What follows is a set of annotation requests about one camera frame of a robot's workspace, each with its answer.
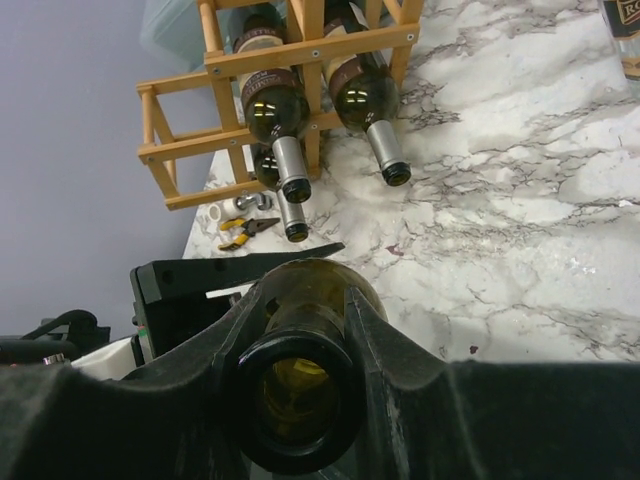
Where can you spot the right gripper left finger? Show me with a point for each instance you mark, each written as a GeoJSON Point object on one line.
{"type": "Point", "coordinates": [164, 421]}

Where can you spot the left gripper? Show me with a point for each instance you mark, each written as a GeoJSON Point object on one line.
{"type": "Point", "coordinates": [176, 299]}

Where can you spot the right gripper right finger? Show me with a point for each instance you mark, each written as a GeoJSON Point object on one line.
{"type": "Point", "coordinates": [428, 419]}

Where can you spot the green wine bottle black neck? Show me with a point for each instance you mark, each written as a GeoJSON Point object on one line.
{"type": "Point", "coordinates": [277, 113]}

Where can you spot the green wine bottle silver neck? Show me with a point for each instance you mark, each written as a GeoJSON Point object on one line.
{"type": "Point", "coordinates": [367, 99]}

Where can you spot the wooden wine rack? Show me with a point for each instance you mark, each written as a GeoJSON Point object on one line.
{"type": "Point", "coordinates": [314, 32]}

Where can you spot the wine bottle in rack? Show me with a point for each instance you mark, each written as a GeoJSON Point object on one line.
{"type": "Point", "coordinates": [255, 29]}

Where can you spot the clear square liquor bottle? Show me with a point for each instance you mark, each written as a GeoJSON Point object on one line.
{"type": "Point", "coordinates": [622, 20]}

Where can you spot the white plastic pipe fitting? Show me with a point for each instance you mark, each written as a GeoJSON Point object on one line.
{"type": "Point", "coordinates": [222, 211]}

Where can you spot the yellow handled pliers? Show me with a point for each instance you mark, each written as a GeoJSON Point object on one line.
{"type": "Point", "coordinates": [249, 228]}

